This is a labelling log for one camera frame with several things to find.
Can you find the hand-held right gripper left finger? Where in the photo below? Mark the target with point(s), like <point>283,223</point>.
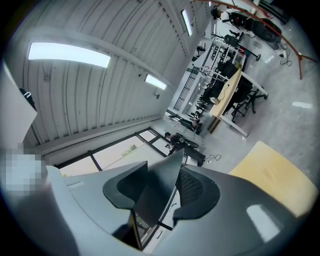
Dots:
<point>85,200</point>

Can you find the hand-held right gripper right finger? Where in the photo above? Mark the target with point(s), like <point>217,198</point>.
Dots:
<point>232,215</point>

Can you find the large window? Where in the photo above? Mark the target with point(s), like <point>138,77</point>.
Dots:
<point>117,152</point>

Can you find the white board panel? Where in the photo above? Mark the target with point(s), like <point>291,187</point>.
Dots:
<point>13,107</point>

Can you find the wooden table with white legs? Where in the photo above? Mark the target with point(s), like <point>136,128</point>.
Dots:
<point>228,93</point>

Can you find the black office chair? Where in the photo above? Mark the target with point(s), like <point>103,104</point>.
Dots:
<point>243,93</point>
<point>265,29</point>

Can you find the black metal grille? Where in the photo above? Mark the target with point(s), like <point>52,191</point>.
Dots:
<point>186,88</point>

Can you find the short ceiling light panel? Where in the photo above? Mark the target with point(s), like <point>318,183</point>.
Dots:
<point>155,82</point>

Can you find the long ceiling light panel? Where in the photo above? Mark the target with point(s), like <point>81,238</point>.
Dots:
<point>67,54</point>

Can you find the white shelving unit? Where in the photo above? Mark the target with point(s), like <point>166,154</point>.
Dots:
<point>220,55</point>

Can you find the narrow ceiling light panel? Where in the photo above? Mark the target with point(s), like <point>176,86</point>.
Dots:
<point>186,22</point>

